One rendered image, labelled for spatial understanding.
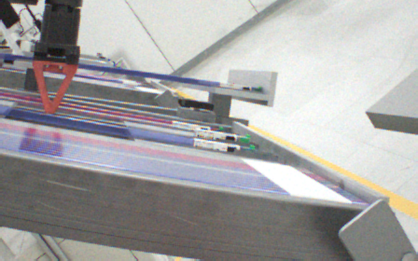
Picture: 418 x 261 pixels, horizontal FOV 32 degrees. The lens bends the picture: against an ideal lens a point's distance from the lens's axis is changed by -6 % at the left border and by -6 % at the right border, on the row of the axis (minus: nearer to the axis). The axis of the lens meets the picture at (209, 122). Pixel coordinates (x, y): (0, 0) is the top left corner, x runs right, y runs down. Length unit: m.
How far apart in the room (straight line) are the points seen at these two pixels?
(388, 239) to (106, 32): 8.14
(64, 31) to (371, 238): 0.59
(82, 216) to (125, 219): 0.04
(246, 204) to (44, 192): 0.16
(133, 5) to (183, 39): 0.71
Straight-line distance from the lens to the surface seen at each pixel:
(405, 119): 1.25
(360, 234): 0.61
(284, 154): 0.98
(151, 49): 8.72
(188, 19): 8.78
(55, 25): 1.05
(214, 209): 0.61
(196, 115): 1.29
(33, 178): 0.60
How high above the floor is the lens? 0.99
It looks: 11 degrees down
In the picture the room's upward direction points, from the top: 35 degrees counter-clockwise
